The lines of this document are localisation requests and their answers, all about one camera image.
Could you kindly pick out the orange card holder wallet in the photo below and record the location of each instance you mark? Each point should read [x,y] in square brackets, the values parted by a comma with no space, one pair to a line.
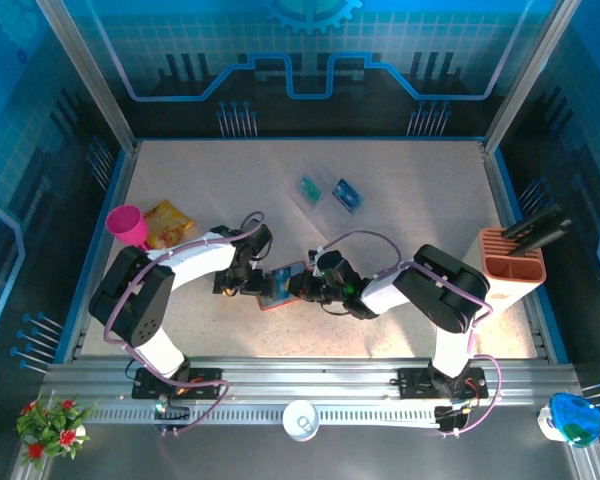
[275,304]

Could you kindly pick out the yellow snack bag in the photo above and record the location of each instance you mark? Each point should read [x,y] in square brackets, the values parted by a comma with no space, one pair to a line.
[167,220]

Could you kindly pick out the pink plastic goblet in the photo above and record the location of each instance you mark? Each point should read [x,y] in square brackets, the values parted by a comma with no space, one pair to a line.
[125,225]

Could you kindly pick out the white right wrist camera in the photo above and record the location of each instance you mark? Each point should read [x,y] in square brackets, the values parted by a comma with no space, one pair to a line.
[316,253]

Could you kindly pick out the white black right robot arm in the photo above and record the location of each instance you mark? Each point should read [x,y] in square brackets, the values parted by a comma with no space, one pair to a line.
[445,290]

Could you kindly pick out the aluminium frame post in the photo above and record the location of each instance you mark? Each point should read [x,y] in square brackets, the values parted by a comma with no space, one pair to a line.
[525,75]
[87,75]

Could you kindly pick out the clear acrylic card stand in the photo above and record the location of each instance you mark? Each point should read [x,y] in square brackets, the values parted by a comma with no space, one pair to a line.
[325,210]

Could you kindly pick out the white paper cup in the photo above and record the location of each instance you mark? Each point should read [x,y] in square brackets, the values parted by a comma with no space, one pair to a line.
[301,420]

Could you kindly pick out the potted plant red flowers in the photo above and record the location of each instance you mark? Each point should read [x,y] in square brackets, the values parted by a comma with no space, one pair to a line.
[52,430]

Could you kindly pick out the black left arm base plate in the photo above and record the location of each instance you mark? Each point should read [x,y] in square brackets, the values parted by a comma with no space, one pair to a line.
[205,377]

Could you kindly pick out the orange cream knife block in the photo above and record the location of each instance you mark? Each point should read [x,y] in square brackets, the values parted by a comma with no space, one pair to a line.
[515,272]

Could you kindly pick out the aluminium mounting rail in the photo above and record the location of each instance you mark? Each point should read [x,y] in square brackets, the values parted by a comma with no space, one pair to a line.
[330,380]

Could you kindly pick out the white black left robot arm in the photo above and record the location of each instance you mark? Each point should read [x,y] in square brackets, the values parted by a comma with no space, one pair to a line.
[195,257]

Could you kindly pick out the green credit card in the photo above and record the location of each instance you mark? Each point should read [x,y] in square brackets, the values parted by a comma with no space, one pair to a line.
[311,190]

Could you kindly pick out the blue credit card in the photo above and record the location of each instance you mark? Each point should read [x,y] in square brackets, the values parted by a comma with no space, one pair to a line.
[348,195]
[281,281]

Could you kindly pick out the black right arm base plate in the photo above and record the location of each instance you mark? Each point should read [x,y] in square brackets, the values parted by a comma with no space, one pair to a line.
[410,385]

